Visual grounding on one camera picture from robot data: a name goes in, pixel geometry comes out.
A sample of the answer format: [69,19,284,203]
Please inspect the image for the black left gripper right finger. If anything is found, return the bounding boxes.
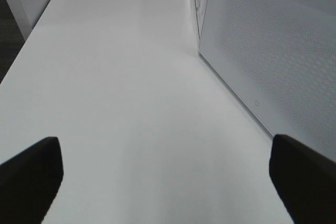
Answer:
[269,134,335,223]

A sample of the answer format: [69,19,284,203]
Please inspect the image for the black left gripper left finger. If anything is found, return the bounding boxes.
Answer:
[1,137,64,223]

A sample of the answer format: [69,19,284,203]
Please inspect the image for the white microwave door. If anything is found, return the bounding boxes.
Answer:
[200,0,335,160]

